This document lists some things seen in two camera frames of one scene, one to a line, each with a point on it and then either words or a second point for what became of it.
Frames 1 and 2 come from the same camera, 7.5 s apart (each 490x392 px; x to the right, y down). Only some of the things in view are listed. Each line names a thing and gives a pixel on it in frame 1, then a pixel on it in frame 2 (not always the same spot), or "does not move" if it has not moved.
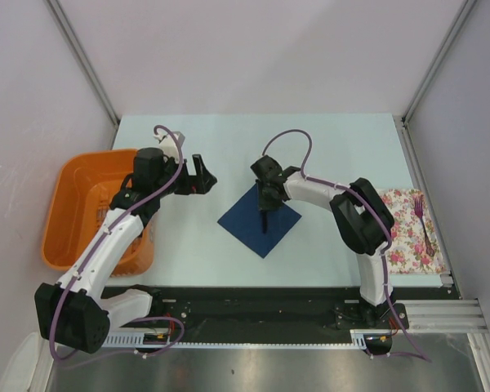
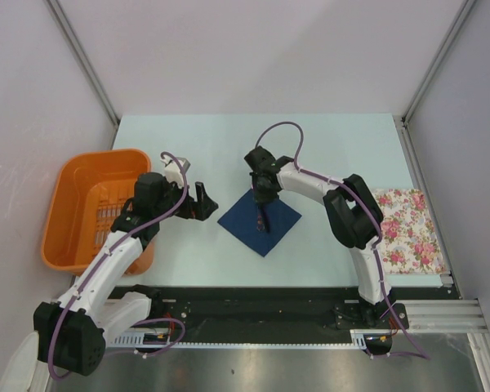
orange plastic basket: x=79 y=191 does not move
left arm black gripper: x=199 y=184 -> x=193 y=210
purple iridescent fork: x=418 y=207 -> x=260 y=226
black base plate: x=282 y=314 does not move
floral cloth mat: x=408 y=251 does not move
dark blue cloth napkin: x=245 y=222 does not move
